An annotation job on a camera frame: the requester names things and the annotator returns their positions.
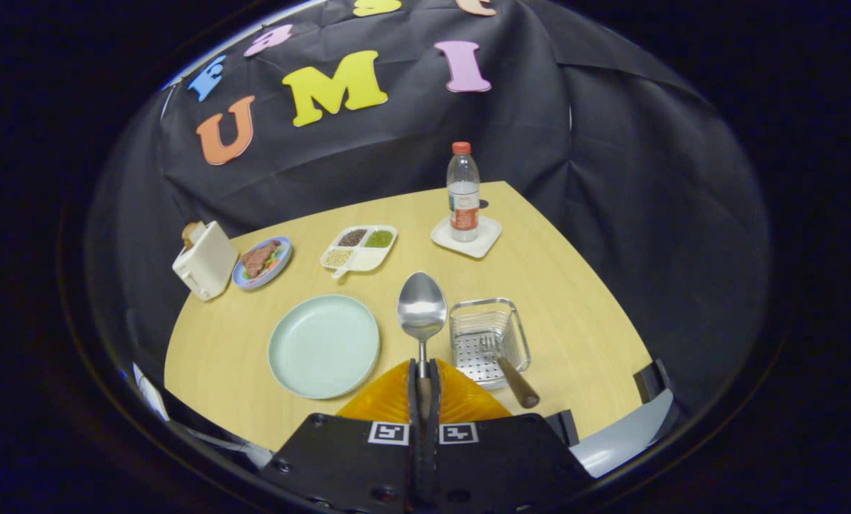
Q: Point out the white divided dish with grains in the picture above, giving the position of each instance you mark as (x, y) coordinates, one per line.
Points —
(368, 258)

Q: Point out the black backdrop cloth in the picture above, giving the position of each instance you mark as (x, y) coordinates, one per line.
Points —
(647, 214)

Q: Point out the clear square basket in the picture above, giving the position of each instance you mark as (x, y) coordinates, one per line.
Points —
(468, 318)

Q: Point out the pale green plate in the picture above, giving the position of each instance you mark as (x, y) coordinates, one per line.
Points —
(323, 348)

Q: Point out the brown meat slice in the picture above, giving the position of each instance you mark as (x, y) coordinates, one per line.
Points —
(258, 258)

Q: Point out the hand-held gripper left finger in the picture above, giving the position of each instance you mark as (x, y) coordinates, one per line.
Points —
(354, 464)

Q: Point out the toasted bread slice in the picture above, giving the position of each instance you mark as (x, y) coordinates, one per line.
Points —
(190, 233)

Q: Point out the blue rimmed plate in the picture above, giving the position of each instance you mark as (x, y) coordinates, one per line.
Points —
(281, 265)

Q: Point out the white square coaster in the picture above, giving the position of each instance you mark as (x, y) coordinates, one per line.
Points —
(488, 239)

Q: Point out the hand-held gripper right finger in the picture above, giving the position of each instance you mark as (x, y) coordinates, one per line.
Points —
(504, 464)

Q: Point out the clear bottle with red cap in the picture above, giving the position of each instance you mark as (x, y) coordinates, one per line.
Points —
(463, 207)

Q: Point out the white toaster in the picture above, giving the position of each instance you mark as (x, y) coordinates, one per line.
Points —
(208, 260)

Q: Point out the white chair with black armrest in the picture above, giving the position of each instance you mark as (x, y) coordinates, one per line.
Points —
(622, 435)

